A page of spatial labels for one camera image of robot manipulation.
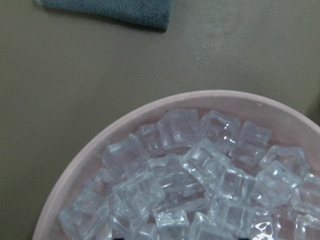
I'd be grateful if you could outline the clear ice cubes pile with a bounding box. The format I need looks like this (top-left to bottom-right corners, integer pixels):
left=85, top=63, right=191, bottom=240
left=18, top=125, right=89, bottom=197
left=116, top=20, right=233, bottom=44
left=58, top=109, right=320, bottom=240

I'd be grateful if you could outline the grey folded cloth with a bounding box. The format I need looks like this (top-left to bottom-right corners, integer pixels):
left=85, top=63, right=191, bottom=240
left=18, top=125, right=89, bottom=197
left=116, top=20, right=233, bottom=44
left=36, top=0, right=173, bottom=31

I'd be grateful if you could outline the pink bowl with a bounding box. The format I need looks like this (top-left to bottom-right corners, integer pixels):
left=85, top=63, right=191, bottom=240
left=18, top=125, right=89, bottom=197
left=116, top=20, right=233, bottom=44
left=32, top=90, right=320, bottom=240

